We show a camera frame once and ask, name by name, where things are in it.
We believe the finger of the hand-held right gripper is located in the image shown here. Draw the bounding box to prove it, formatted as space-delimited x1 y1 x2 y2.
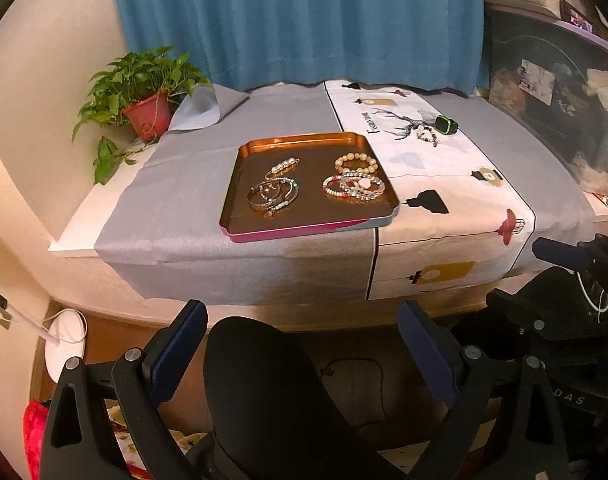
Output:
486 287 555 343
532 234 608 281

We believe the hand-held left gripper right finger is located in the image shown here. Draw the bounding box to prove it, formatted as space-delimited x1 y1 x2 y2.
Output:
398 299 567 480

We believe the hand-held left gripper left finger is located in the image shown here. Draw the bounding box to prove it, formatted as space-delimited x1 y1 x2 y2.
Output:
38 299 209 480

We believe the silver bangle bracelet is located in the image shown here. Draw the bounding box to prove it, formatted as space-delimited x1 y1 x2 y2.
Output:
248 182 292 213

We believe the pink stone bracelet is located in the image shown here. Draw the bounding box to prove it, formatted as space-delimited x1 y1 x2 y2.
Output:
351 172 386 202

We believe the copper metal tray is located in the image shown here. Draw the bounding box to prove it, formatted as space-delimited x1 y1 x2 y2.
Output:
219 131 401 245

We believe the turquoise bead bracelet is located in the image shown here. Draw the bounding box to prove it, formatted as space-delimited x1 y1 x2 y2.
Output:
271 176 301 208

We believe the clear crystal bead bracelet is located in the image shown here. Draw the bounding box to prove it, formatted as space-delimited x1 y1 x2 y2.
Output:
340 170 382 198

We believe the pearl hair clip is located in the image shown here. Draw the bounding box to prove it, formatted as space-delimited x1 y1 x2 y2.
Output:
265 157 301 179

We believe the amber bead bracelet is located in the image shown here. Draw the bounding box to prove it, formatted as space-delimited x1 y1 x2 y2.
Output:
334 152 379 175

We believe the person's leg in black trousers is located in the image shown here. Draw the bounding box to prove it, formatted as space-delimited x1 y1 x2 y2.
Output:
204 316 409 480

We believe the floral seat cushion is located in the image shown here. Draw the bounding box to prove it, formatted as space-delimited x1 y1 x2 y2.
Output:
106 402 209 480

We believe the grey white printed tablecloth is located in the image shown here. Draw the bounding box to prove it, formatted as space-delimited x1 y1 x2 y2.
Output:
94 79 597 306

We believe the white round disc appliance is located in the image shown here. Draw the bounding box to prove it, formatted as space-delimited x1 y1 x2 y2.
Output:
44 309 88 386

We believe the red cloth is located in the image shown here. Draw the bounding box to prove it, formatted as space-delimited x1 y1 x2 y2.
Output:
24 400 52 480

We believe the red flower pot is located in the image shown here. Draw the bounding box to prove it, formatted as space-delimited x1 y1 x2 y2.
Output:
122 91 173 143

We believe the green leafy plant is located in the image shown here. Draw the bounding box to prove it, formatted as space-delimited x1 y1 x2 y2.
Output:
72 46 212 186

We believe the blue curtain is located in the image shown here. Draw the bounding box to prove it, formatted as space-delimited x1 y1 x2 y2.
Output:
108 0 490 98

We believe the black cable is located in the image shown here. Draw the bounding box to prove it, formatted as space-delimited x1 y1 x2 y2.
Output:
319 357 387 423

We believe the thin gold bracelet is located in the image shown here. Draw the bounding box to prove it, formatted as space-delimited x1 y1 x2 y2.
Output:
256 180 285 218

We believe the white cable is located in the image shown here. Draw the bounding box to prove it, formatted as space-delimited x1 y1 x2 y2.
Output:
0 282 59 347

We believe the colourful small bead bracelet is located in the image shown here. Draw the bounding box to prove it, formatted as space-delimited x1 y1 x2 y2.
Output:
322 174 357 201

